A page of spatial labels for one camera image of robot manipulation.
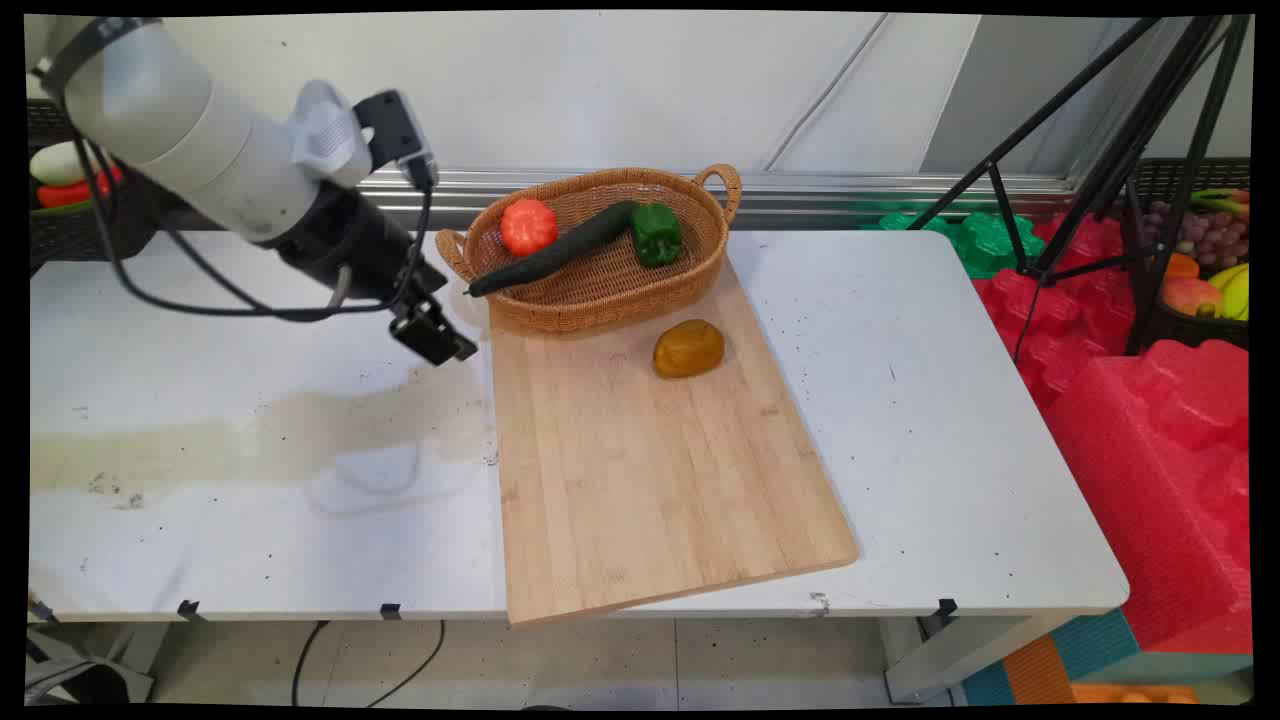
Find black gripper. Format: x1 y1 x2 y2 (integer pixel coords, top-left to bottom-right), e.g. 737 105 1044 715
262 180 480 367

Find dark green toy cucumber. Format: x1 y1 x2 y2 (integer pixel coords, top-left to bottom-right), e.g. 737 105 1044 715
464 200 642 300

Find orange toy tomato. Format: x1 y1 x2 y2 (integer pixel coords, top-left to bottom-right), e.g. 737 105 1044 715
499 197 560 259

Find green toy bell pepper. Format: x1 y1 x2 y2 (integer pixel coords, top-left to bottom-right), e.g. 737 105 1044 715
629 202 685 269

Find yellow-brown toy bell pepper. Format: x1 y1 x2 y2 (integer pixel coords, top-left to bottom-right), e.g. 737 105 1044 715
652 318 726 380

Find bamboo cutting board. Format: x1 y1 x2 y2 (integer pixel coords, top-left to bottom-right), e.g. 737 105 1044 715
487 255 861 629

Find black crate with vegetables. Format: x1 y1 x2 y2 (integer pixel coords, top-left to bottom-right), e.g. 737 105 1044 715
27 100 166 277

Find red toy chili pepper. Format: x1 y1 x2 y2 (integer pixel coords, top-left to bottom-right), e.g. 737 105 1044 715
36 164 126 210

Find white toy eggplant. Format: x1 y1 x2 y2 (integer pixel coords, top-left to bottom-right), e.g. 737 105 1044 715
29 141 109 188

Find green foam block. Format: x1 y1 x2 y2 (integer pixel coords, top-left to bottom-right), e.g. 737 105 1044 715
863 209 1047 280

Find white table leg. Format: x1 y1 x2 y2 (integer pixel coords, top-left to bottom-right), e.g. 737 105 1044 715
880 612 1079 705

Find teal and orange floor mat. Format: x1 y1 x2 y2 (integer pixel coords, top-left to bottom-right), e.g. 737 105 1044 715
958 608 1253 707

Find black crate with fruit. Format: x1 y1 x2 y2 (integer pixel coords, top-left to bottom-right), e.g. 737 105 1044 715
1122 157 1252 353

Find black tripod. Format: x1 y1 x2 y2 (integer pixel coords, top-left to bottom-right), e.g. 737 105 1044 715
905 15 1253 363

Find red foam blocks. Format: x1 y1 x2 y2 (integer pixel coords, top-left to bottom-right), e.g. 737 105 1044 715
972 212 1253 657

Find red-yellow toy mango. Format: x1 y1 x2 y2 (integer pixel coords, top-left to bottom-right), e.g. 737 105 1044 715
1160 276 1224 318

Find purple toy grapes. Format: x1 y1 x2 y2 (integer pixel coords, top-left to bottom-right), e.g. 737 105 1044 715
1148 200 1250 269

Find yellow toy banana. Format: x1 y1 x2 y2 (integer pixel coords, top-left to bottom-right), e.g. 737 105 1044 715
1205 262 1251 322

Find woven wicker basket with handles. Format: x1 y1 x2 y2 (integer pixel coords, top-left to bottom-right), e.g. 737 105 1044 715
435 163 743 335

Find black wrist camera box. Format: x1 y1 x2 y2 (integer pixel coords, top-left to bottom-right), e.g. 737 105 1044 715
352 89 440 193

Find white ribbed camera mount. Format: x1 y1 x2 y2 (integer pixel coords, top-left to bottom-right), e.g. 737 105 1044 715
289 79 374 188

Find black camera cable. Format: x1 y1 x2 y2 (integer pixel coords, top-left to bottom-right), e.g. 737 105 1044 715
60 100 441 324

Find black floor cable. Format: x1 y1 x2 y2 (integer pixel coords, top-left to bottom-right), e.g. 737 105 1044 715
291 620 447 710

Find aluminium wall rail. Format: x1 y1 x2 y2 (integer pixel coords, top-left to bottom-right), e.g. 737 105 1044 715
160 167 1086 232

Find grey metal frame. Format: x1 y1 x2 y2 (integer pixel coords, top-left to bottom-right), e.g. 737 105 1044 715
25 598 158 707

